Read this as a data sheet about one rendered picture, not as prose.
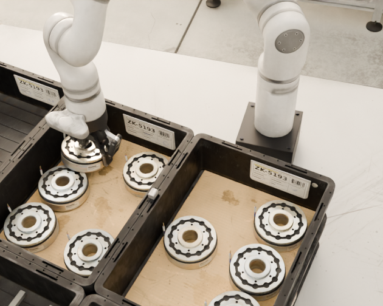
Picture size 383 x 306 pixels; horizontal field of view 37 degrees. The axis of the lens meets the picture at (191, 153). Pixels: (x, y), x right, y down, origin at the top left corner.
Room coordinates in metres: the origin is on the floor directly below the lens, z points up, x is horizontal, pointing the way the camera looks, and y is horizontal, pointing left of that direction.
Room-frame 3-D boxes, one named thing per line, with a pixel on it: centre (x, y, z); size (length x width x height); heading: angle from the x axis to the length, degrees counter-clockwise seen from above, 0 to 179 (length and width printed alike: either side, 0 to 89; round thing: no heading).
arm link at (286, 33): (0.92, -0.20, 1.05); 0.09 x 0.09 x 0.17; 7
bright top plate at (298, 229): (0.61, -0.17, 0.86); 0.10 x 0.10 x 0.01
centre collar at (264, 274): (0.51, -0.11, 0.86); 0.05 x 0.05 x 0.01
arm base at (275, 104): (0.92, -0.20, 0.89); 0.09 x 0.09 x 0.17; 70
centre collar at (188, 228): (0.58, 0.01, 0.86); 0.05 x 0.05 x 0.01
